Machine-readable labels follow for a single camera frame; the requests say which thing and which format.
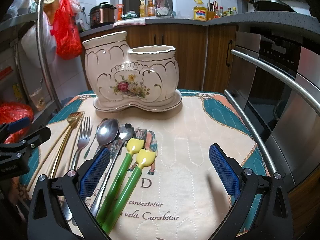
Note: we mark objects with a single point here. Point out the knife block with knives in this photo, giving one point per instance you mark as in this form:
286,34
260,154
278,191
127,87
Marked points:
212,12

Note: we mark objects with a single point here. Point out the crumpled red plastic bag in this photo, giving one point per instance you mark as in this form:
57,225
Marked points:
15,111

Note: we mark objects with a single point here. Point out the stainless built-in oven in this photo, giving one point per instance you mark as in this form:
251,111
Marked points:
307,110

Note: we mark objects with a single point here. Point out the long curved steel bar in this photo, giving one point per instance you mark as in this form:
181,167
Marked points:
257,140

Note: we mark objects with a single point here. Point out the small silver spoon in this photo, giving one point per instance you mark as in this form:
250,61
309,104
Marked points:
117,147

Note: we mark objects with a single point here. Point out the floral ceramic utensil holder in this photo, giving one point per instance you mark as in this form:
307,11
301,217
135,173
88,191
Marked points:
130,75

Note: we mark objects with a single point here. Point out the green spoon yellow tulip head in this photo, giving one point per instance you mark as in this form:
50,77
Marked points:
125,167
130,187

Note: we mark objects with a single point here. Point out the orange soap bottle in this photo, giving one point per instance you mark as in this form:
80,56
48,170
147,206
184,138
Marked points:
151,10

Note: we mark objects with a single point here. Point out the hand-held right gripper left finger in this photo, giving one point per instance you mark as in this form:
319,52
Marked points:
95,173

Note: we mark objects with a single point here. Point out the gold fork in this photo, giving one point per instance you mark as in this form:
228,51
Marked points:
65,140

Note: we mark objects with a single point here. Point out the black pressure cooker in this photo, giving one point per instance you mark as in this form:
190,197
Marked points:
101,16

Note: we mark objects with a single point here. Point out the grey kitchen countertop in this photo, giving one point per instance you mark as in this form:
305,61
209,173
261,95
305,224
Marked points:
262,20

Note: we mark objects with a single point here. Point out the white plastic bag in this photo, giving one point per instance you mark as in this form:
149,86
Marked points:
32,40

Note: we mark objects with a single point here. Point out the white counter towel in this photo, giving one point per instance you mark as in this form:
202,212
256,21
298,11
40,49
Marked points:
130,22

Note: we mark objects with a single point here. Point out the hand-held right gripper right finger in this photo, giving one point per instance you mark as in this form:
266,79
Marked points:
223,171

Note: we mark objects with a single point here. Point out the curved steel rack pole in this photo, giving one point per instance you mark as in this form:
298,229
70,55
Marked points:
45,55

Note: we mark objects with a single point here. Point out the clear plastic cup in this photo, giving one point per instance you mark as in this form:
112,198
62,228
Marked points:
37,97

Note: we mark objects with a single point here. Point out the yellow cooking oil bottle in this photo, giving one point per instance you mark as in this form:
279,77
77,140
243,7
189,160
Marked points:
200,14

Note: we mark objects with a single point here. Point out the silver fork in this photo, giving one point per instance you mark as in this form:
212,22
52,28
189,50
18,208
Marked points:
83,140

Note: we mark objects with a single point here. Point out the quilted printed table mat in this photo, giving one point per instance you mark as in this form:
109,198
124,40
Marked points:
187,142

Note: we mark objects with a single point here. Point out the orange spray bottle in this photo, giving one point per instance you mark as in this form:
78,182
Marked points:
120,13

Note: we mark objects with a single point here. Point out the yellow soap bottle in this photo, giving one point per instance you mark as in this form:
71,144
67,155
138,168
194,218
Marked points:
142,10

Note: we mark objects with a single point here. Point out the hanging red plastic bag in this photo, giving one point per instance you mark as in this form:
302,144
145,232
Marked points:
66,30

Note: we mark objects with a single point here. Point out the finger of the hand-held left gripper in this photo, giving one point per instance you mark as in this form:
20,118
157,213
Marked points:
37,136
18,125

